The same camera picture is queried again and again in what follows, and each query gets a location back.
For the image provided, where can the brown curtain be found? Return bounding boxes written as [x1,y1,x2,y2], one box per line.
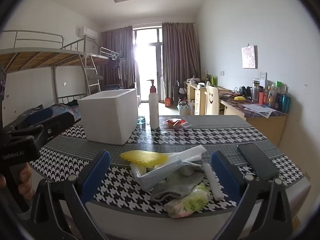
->
[162,22,202,103]
[100,26,137,90]

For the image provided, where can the dark hanging clothes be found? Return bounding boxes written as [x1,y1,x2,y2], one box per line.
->
[110,55,125,80]

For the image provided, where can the white foam box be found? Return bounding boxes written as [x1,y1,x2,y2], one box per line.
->
[77,89,138,145]

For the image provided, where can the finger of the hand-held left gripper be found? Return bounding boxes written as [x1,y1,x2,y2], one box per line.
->
[11,110,75,147]
[6,107,54,130]

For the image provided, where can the wooden desk with patterned cover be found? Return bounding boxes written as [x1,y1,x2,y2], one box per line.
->
[219,96,288,148]

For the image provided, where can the grey sock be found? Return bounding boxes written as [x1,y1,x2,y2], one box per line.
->
[151,161,206,202]

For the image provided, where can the cartoon wall picture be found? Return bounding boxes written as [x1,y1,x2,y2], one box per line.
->
[241,45,258,69]

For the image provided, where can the large metal bunk bed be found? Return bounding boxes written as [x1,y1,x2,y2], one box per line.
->
[0,30,100,120]

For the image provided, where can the black round device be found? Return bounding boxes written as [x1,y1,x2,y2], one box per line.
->
[239,86,253,98]

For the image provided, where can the wooden desk with drawers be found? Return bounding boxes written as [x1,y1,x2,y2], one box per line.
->
[184,80,232,115]

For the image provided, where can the white foam tube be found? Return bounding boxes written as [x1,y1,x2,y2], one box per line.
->
[202,162,223,200]

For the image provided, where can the white trash bin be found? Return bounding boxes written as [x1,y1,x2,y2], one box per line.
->
[177,102,191,117]

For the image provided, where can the black trolley bag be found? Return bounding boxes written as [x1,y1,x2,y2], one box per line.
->
[172,81,187,103]

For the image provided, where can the glass balcony door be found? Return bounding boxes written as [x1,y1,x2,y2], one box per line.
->
[132,27,164,103]

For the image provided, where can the houndstooth tablecloth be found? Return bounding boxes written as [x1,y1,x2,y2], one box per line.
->
[30,115,312,218]

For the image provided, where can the small metal bunk bed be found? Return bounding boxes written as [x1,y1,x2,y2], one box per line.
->
[86,47,138,90]

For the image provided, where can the green tissue packet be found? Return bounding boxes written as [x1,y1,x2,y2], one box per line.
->
[164,182,212,218]

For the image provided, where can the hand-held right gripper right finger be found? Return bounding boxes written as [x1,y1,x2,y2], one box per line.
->
[211,151,294,240]

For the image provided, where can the wooden smiley chair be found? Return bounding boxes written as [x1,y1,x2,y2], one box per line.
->
[205,85,220,115]

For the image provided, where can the white pump bottle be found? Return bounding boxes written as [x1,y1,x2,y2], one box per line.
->
[146,79,160,130]

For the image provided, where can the black smartphone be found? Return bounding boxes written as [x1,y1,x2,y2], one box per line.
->
[237,143,280,180]

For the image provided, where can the blue patterned quilt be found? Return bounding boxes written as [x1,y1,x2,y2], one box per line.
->
[15,104,82,125]

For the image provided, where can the red snack packet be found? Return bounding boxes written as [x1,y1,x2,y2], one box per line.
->
[162,118,192,128]

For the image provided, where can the row of toiletry bottles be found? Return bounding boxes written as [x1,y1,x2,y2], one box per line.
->
[251,78,292,113]

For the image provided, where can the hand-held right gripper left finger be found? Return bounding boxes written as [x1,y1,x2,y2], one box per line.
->
[30,150,112,240]

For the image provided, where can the person's left hand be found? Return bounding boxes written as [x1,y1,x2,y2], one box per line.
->
[0,164,35,201]

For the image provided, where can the printed papers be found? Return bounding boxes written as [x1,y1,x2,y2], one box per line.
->
[242,104,275,118]

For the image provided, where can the white air conditioner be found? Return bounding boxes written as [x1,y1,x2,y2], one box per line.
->
[78,26,98,40]

